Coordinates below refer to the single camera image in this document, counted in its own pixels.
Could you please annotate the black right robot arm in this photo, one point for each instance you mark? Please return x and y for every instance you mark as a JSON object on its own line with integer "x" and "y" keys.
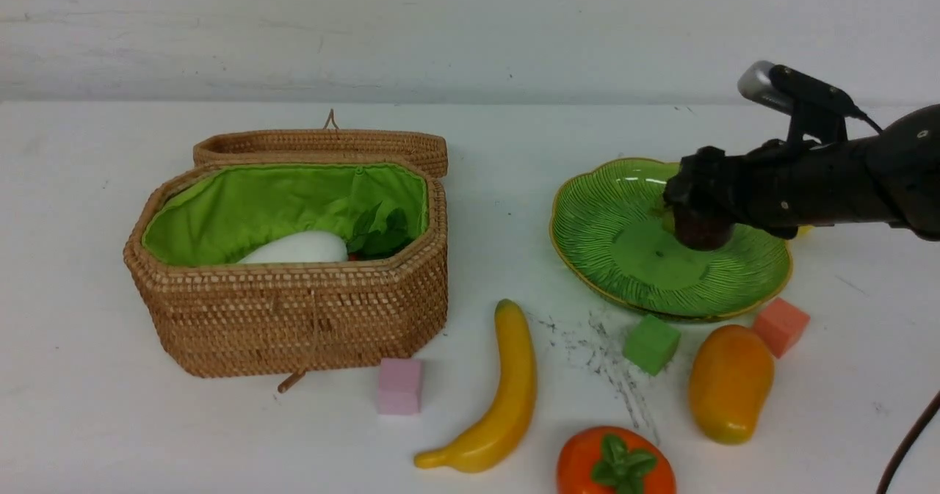
{"x": 912, "y": 177}

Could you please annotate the dark red mangosteen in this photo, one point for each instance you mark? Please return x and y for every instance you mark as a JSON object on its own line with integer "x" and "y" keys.
{"x": 701, "y": 232}

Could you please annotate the orange persimmon with green calyx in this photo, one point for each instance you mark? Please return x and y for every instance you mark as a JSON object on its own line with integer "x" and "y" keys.
{"x": 612, "y": 459}

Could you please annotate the orange yellow mango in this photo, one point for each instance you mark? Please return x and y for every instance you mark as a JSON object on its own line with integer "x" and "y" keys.
{"x": 731, "y": 377}

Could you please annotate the woven rattan basket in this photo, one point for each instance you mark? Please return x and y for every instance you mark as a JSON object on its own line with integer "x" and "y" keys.
{"x": 218, "y": 318}

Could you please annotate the coral foam cube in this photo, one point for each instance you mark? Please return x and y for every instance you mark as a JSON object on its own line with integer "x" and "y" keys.
{"x": 780, "y": 325}

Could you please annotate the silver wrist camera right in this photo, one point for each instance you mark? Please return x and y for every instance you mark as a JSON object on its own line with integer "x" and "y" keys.
{"x": 815, "y": 108}

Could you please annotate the yellow banana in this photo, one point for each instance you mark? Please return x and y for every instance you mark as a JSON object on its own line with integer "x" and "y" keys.
{"x": 496, "y": 435}

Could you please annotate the woven rattan basket lid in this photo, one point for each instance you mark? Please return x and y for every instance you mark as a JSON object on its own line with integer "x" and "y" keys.
{"x": 427, "y": 152}

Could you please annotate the green foam cube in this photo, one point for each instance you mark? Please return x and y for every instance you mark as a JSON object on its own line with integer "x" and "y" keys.
{"x": 651, "y": 345}

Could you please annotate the white radish with leaves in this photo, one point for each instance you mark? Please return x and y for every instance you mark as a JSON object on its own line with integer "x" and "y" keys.
{"x": 372, "y": 237}

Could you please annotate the green leaf-shaped glass plate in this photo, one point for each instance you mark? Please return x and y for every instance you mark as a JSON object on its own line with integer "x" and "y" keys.
{"x": 606, "y": 228}

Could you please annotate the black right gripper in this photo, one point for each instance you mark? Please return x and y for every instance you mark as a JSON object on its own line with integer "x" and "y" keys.
{"x": 817, "y": 185}

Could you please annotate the pink foam cube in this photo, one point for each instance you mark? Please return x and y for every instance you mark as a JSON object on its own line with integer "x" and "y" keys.
{"x": 399, "y": 387}

